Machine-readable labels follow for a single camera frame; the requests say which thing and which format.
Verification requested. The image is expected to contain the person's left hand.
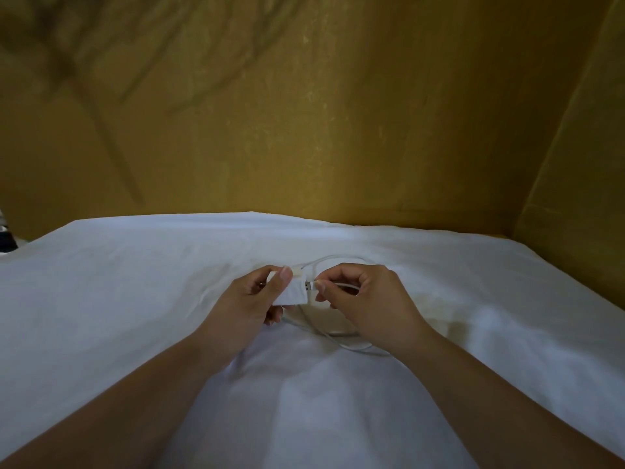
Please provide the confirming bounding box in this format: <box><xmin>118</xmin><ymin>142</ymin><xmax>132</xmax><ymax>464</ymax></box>
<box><xmin>194</xmin><ymin>265</ymin><xmax>294</xmax><ymax>367</ymax></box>

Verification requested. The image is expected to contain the person's right hand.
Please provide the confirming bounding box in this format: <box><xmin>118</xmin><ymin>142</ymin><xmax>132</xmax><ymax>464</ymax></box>
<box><xmin>313</xmin><ymin>263</ymin><xmax>437</xmax><ymax>357</ymax></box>

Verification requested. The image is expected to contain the white charger adapter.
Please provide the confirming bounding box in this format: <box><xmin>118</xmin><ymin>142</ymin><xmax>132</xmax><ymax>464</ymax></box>
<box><xmin>267</xmin><ymin>267</ymin><xmax>310</xmax><ymax>306</ymax></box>

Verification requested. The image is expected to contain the white charging cable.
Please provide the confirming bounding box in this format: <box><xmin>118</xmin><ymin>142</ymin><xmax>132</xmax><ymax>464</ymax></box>
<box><xmin>282</xmin><ymin>255</ymin><xmax>391</xmax><ymax>357</ymax></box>

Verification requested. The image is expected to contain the person's left forearm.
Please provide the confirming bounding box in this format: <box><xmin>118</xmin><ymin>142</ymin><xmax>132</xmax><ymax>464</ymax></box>
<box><xmin>0</xmin><ymin>337</ymin><xmax>230</xmax><ymax>469</ymax></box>

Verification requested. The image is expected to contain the person's right forearm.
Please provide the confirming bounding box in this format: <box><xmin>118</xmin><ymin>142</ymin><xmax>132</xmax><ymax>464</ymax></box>
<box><xmin>398</xmin><ymin>327</ymin><xmax>625</xmax><ymax>469</ymax></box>

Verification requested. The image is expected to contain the white bed sheet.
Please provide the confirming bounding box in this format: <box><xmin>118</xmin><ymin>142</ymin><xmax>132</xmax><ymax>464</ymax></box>
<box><xmin>0</xmin><ymin>212</ymin><xmax>625</xmax><ymax>469</ymax></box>

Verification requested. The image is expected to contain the dark object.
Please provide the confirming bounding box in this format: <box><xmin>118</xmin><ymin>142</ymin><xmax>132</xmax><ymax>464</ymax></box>
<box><xmin>0</xmin><ymin>210</ymin><xmax>18</xmax><ymax>253</ymax></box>

